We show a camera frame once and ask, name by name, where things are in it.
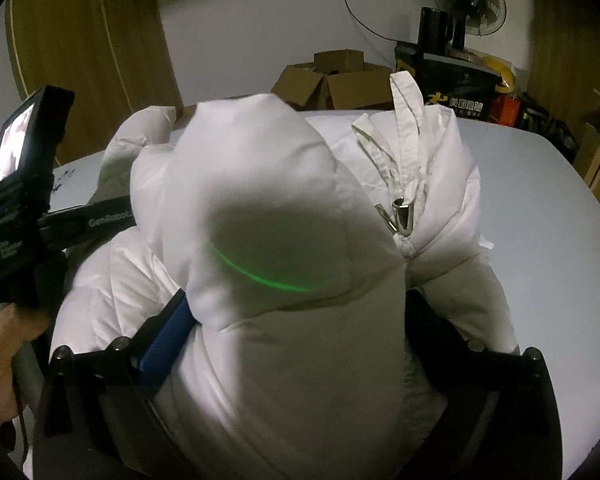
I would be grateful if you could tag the person's left hand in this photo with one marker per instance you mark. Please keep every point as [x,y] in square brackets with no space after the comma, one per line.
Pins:
[0,360]

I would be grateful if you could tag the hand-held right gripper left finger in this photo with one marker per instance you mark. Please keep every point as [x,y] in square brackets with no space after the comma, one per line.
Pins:
[162,345]

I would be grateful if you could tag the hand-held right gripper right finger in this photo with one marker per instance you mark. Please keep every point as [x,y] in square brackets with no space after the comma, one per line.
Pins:
[480,360]

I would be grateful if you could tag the white puffer jacket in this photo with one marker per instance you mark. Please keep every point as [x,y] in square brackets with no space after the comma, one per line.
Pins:
[280,185]

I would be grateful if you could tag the black delivery box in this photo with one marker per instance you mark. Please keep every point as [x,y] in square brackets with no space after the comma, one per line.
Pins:
[450,90]

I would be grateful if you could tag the wooden cabinet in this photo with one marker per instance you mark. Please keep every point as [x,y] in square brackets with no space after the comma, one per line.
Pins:
[565,35]

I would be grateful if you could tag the wooden wardrobe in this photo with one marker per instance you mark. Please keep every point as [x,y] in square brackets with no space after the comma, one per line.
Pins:
[90,50]

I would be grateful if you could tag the large open cardboard box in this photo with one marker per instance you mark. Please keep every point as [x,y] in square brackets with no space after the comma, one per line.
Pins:
[340,90]

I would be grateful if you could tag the black kettle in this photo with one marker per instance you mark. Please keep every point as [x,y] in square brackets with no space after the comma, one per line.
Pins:
[434,27]

